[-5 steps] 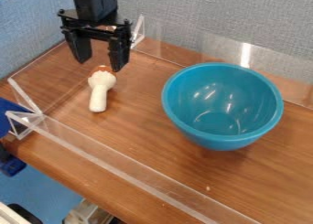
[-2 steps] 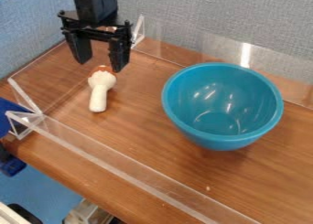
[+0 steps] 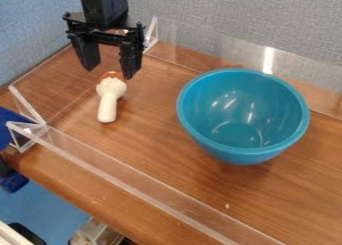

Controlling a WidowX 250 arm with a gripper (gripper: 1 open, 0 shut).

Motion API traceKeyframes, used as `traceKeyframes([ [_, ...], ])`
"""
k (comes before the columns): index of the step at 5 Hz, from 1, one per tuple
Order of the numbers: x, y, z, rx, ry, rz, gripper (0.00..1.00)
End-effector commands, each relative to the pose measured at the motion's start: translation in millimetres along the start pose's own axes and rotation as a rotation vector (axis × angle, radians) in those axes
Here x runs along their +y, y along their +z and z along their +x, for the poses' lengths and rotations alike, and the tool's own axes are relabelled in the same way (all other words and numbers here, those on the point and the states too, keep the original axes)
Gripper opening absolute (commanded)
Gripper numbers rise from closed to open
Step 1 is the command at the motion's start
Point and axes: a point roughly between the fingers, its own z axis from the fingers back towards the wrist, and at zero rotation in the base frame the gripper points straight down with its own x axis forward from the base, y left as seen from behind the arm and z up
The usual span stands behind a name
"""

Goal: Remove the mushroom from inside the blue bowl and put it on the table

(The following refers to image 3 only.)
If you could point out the clear acrylic barrier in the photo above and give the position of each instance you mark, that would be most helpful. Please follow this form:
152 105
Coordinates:
217 225
46 89
201 49

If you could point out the blue clamp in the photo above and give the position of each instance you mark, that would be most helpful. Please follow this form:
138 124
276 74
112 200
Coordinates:
13 181

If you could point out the blue plastic bowl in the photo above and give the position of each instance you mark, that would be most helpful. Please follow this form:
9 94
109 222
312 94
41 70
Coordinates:
244 115

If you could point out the white brown plush mushroom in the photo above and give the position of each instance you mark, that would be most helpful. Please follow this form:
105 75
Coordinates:
112 88

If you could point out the clear acrylic front barrier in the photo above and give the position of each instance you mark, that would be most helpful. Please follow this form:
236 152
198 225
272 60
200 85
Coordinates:
217 225

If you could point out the clear box under table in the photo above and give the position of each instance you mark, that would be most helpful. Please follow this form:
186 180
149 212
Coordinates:
96 233

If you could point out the black white object bottom left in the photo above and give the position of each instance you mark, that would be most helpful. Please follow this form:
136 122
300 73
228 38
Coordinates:
11 237

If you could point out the clear acrylic left barrier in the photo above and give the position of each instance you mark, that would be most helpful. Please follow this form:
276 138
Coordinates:
46 89

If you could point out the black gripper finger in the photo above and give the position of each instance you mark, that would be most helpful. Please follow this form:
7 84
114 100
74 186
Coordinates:
132 56
88 50

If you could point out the clear acrylic corner bracket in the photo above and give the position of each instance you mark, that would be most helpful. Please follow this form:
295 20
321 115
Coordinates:
152 34

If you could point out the clear acrylic back barrier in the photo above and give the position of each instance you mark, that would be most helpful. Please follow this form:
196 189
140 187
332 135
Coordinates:
201 49

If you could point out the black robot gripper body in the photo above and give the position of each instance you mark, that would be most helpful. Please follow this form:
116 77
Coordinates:
104 20

